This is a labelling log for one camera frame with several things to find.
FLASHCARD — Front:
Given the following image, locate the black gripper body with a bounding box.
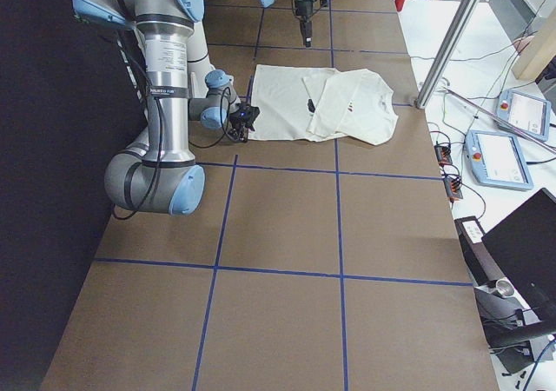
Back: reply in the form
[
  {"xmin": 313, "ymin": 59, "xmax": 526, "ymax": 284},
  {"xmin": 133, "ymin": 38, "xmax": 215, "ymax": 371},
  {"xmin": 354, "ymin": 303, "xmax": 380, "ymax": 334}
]
[
  {"xmin": 294, "ymin": 0, "xmax": 328, "ymax": 35},
  {"xmin": 228, "ymin": 105, "xmax": 260, "ymax": 136}
]

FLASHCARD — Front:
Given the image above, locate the white long-sleeve printed shirt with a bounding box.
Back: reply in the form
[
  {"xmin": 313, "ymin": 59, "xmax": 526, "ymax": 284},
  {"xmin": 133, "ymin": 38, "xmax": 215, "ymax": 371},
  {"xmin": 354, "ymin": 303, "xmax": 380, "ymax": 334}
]
[{"xmin": 250, "ymin": 64, "xmax": 398, "ymax": 145}]

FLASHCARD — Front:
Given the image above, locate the white central pillar with base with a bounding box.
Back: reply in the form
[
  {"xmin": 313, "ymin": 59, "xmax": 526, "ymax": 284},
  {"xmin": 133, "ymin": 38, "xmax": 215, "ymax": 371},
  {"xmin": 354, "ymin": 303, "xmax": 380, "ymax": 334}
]
[{"xmin": 186, "ymin": 0, "xmax": 215, "ymax": 98}]

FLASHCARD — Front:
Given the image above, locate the reacher grabber stick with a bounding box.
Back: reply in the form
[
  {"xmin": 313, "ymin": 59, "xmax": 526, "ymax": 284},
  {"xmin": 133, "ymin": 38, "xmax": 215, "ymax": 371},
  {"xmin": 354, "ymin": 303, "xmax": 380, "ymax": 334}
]
[{"xmin": 444, "ymin": 88, "xmax": 556, "ymax": 154}]

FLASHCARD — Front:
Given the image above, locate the teach pendant near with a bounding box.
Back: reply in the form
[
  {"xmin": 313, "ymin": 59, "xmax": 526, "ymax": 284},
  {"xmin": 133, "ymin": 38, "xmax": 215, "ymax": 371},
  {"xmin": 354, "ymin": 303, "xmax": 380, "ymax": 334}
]
[{"xmin": 465, "ymin": 130, "xmax": 534, "ymax": 191}]

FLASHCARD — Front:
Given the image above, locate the teach pendant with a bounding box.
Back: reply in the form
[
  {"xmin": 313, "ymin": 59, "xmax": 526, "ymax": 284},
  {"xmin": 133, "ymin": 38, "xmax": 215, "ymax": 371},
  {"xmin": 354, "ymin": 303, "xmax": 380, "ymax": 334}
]
[
  {"xmin": 496, "ymin": 89, "xmax": 552, "ymax": 142},
  {"xmin": 465, "ymin": 130, "xmax": 534, "ymax": 191}
]

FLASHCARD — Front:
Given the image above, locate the wooden beam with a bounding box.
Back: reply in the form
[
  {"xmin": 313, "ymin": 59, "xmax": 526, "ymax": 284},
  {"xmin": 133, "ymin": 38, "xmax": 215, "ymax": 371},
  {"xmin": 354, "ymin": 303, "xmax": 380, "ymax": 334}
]
[{"xmin": 513, "ymin": 0, "xmax": 555, "ymax": 81}]

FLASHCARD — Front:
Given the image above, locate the teach pendant far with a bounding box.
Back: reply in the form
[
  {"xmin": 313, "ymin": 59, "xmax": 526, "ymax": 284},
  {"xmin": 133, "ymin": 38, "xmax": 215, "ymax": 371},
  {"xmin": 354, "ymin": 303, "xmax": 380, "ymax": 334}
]
[{"xmin": 496, "ymin": 89, "xmax": 552, "ymax": 142}]

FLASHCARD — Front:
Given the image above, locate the black box with label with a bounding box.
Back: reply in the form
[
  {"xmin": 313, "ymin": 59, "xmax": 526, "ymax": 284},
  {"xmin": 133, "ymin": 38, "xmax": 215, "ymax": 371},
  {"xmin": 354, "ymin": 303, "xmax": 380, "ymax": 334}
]
[{"xmin": 454, "ymin": 216, "xmax": 509, "ymax": 290}]

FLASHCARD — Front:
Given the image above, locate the black laptop monitor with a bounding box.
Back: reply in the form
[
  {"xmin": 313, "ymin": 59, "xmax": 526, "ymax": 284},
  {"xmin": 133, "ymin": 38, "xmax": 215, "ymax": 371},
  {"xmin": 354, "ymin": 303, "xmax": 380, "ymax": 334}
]
[{"xmin": 482, "ymin": 189, "xmax": 556, "ymax": 320}]

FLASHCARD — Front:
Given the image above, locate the metal cup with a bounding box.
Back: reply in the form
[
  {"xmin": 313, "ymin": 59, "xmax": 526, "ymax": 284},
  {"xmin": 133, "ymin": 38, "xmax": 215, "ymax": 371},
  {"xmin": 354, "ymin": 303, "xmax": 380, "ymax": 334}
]
[{"xmin": 486, "ymin": 279, "xmax": 515, "ymax": 299}]

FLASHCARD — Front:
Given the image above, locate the aluminium frame post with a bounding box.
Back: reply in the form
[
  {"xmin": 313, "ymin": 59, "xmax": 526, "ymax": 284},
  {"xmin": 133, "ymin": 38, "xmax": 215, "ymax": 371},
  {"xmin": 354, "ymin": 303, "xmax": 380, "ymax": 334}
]
[{"xmin": 414, "ymin": 0, "xmax": 480, "ymax": 109}]

